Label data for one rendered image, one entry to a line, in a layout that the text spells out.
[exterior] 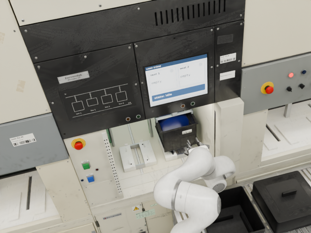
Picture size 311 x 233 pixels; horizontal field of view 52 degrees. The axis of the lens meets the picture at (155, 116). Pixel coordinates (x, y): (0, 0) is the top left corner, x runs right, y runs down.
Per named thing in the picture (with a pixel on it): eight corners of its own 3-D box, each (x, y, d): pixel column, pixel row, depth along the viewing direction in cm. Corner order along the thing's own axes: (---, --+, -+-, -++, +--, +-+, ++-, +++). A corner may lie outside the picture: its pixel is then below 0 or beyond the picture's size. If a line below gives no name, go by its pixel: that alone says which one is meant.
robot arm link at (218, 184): (213, 157, 152) (196, 167, 152) (226, 177, 142) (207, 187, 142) (219, 167, 157) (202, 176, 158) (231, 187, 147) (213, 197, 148)
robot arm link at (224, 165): (223, 140, 127) (229, 157, 155) (188, 160, 129) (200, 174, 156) (235, 159, 123) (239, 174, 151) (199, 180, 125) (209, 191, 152)
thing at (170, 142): (162, 157, 203) (158, 120, 182) (154, 135, 218) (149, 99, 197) (199, 147, 206) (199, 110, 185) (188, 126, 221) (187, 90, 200)
